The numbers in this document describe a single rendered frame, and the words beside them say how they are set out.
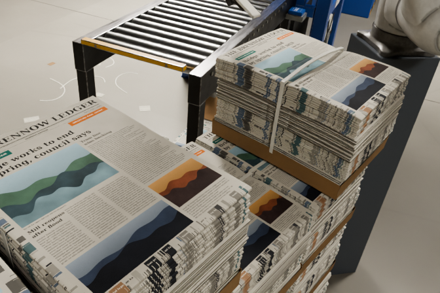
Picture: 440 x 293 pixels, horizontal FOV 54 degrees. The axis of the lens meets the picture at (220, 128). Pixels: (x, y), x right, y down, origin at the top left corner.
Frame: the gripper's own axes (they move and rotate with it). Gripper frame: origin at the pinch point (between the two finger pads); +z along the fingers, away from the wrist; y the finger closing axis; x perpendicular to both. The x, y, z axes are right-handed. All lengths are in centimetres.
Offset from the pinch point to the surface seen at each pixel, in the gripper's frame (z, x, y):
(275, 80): 18.7, 13.2, 5.6
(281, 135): 28.0, 12.7, 15.6
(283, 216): 42, 25, 20
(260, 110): 20.4, 13.2, 14.6
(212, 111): -30, -100, 149
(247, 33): -23, -59, 56
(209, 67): -12, -21, 50
